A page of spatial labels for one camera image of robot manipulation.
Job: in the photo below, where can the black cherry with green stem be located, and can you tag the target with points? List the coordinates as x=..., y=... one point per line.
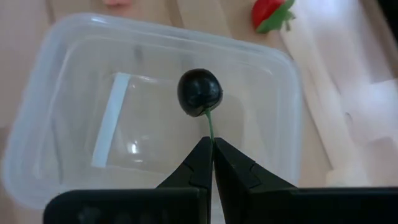
x=199, y=91

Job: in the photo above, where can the clear plastic tupperware container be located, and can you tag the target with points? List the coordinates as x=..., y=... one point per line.
x=77, y=93

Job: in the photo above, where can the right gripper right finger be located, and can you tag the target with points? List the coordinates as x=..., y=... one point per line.
x=248, y=199

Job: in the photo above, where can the red toy strawberry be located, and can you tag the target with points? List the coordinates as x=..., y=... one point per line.
x=264, y=11

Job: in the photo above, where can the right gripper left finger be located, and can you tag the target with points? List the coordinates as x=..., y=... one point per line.
x=186, y=202

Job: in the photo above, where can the pink toy produce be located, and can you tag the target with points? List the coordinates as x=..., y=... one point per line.
x=117, y=2

